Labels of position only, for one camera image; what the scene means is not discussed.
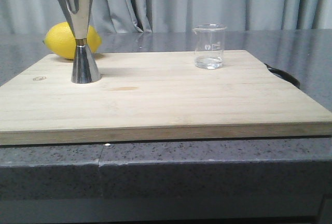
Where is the wooden cutting board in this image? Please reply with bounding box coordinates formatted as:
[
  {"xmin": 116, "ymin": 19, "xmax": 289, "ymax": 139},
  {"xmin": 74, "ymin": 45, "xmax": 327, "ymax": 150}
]
[{"xmin": 1, "ymin": 50, "xmax": 331, "ymax": 145}]

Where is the black board handle strap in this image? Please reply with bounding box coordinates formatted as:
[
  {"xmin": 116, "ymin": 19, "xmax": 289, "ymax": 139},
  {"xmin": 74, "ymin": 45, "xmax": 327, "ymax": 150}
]
[{"xmin": 264, "ymin": 62, "xmax": 301, "ymax": 89}]

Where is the grey curtain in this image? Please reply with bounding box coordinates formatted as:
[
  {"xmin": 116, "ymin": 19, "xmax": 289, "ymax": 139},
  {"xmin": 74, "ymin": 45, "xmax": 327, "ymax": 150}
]
[{"xmin": 1, "ymin": 0, "xmax": 331, "ymax": 34}]

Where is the steel double jigger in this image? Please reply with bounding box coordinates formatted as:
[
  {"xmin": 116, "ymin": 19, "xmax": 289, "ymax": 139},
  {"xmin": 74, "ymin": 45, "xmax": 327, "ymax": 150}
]
[{"xmin": 58, "ymin": 0, "xmax": 101, "ymax": 84}]

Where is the glass measuring beaker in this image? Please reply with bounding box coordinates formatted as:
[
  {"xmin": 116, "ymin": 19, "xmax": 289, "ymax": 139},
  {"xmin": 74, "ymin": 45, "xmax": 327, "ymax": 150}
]
[{"xmin": 193, "ymin": 23, "xmax": 227, "ymax": 69}]

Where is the yellow lemon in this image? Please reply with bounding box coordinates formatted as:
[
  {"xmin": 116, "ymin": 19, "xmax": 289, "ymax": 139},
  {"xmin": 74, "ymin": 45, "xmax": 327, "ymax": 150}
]
[{"xmin": 43, "ymin": 22, "xmax": 102, "ymax": 60}]

